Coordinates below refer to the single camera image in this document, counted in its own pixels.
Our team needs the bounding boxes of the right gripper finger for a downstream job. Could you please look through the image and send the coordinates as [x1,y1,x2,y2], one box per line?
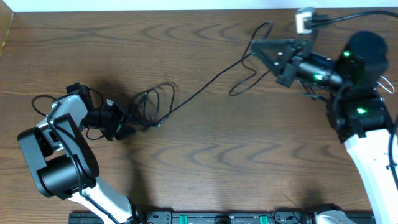
[251,39,295,51]
[251,47,285,76]

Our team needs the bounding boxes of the white usb cable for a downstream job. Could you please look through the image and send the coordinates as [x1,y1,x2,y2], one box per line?
[376,75,396,95]

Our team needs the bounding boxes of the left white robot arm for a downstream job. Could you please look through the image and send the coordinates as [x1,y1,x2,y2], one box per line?
[17,83,139,223]

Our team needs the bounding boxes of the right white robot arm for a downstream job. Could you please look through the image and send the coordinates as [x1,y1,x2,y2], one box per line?
[251,31,397,223]

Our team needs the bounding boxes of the cardboard box edge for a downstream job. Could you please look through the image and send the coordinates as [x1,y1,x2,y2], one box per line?
[0,0,14,55]

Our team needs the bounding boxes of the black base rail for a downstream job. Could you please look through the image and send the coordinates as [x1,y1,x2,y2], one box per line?
[68,210,377,224]

